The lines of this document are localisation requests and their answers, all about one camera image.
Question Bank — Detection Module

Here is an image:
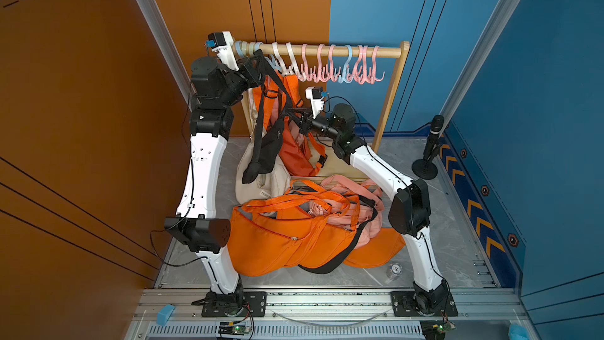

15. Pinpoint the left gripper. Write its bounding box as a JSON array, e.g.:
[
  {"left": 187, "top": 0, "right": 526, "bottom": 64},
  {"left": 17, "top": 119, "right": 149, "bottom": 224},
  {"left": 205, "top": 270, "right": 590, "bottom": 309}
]
[{"left": 218, "top": 54, "right": 261, "bottom": 113}]

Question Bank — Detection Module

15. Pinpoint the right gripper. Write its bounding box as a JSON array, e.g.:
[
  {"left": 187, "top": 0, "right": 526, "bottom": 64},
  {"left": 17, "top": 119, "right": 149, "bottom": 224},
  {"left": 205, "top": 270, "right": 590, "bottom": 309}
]
[{"left": 288, "top": 107, "right": 344, "bottom": 143}]

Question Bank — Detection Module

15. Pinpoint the black crescent sling bag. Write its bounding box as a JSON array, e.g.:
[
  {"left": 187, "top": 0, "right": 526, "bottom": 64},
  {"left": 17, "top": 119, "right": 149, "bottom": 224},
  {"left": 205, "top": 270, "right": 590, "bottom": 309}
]
[{"left": 243, "top": 63, "right": 294, "bottom": 184}]

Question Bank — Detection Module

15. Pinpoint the red-orange sling bag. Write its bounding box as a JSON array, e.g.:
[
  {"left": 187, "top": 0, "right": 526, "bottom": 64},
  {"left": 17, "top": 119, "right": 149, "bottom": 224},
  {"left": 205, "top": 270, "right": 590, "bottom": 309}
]
[{"left": 263, "top": 77, "right": 327, "bottom": 177}]

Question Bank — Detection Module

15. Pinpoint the pink crescent sling bag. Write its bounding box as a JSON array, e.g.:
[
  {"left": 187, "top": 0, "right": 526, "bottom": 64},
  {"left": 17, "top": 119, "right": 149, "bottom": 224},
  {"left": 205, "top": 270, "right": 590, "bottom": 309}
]
[{"left": 320, "top": 175, "right": 382, "bottom": 199}]

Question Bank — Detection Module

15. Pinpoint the large orange crescent bag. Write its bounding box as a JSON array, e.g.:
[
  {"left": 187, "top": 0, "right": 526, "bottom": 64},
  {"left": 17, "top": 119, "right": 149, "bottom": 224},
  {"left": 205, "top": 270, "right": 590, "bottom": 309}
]
[{"left": 277, "top": 175, "right": 384, "bottom": 274}]

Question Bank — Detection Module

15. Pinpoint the black and orange sling bag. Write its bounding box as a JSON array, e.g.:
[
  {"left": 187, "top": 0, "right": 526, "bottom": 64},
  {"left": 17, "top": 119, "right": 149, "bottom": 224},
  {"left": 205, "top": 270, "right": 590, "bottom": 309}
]
[{"left": 299, "top": 187, "right": 366, "bottom": 275}]

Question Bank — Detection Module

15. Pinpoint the orange crescent sling bag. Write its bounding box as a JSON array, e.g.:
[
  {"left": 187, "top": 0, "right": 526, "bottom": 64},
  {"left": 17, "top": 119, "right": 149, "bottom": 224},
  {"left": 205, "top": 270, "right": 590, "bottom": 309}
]
[{"left": 344, "top": 228, "right": 406, "bottom": 269}]

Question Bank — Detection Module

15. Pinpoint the pink rectangular waist bag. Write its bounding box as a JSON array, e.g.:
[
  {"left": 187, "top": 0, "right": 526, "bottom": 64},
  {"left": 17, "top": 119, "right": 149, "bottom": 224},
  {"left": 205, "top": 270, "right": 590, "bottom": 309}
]
[{"left": 308, "top": 196, "right": 384, "bottom": 250}]

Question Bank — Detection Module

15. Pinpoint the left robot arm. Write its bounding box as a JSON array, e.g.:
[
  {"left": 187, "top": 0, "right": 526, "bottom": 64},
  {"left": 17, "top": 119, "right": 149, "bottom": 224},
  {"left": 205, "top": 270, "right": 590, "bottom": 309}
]
[{"left": 164, "top": 51, "right": 272, "bottom": 316}]

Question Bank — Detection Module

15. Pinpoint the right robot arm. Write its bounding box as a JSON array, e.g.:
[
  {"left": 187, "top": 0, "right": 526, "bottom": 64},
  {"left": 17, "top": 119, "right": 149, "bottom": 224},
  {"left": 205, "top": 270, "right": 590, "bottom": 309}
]
[{"left": 283, "top": 103, "right": 454, "bottom": 316}]

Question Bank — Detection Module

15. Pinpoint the wooden garment rack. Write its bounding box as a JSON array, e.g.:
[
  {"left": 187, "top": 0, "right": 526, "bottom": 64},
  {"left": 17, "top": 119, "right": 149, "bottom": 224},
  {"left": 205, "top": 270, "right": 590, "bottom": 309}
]
[{"left": 231, "top": 41, "right": 411, "bottom": 151}]

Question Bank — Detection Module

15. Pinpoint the black microphone on stand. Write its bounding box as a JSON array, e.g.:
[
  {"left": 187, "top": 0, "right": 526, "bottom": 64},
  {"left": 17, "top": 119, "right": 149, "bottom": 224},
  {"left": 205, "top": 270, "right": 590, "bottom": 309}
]
[{"left": 411, "top": 115, "right": 445, "bottom": 180}]

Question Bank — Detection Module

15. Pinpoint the green circuit board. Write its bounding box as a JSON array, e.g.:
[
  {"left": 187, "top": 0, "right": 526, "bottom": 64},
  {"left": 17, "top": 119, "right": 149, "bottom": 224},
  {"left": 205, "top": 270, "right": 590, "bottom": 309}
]
[{"left": 216, "top": 322, "right": 253, "bottom": 339}]

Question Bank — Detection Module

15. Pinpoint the blue sponge block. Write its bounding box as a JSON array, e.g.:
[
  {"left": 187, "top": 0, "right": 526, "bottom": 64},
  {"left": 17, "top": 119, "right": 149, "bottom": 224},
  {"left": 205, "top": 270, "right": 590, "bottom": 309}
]
[{"left": 156, "top": 304, "right": 176, "bottom": 327}]

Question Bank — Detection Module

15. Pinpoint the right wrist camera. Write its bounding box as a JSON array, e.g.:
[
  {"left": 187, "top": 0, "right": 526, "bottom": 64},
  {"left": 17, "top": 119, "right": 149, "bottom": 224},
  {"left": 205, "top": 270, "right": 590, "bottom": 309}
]
[{"left": 305, "top": 86, "right": 327, "bottom": 118}]

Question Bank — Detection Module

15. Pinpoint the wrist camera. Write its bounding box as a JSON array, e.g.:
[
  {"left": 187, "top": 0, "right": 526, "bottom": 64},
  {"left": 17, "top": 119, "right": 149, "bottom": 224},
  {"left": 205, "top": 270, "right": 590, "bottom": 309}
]
[
  {"left": 305, "top": 86, "right": 327, "bottom": 118},
  {"left": 206, "top": 31, "right": 239, "bottom": 70}
]

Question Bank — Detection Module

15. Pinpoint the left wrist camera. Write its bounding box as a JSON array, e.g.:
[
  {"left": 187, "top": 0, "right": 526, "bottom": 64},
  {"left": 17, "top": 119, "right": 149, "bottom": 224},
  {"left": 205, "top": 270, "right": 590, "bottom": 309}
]
[{"left": 206, "top": 31, "right": 239, "bottom": 70}]

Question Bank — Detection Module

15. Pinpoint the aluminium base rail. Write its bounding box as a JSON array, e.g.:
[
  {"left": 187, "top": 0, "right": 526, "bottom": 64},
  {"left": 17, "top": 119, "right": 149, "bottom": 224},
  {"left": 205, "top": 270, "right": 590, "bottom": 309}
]
[{"left": 125, "top": 287, "right": 538, "bottom": 339}]

